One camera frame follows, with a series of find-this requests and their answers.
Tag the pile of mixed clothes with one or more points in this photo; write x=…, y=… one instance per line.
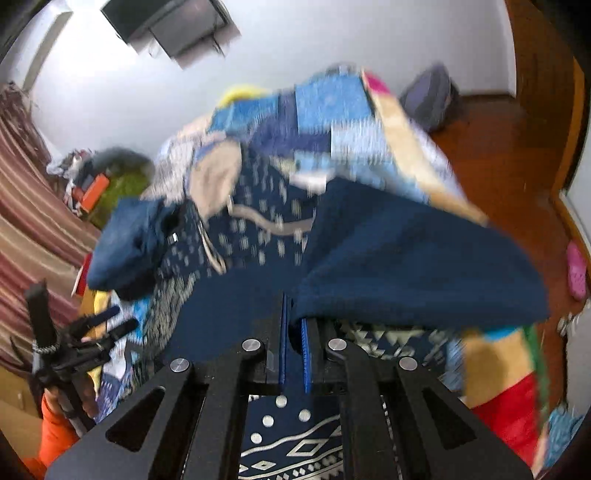
x=69, y=168

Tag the blue patchwork quilt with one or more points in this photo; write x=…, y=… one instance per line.
x=314, y=106

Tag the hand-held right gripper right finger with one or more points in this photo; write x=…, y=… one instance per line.
x=304, y=360

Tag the green cloth bundle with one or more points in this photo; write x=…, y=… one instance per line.
x=124, y=180

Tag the wooden door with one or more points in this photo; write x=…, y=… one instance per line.
x=540, y=83

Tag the orange box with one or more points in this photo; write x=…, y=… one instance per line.
x=94, y=191

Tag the black wall television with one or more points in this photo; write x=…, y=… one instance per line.
x=171, y=23

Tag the striped curtain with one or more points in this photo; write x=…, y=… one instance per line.
x=27, y=221

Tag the navy patterned garment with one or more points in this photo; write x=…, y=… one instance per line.
x=392, y=258

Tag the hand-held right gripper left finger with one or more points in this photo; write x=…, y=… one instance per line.
x=283, y=350

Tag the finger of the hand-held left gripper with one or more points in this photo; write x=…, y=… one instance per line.
x=99, y=317
x=117, y=330

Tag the pink slipper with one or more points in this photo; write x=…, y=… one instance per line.
x=576, y=272

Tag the yellow cloth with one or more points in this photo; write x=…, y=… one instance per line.
x=242, y=92

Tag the person's left forearm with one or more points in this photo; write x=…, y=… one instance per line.
x=51, y=438

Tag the grey backpack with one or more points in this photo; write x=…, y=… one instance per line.
x=429, y=97

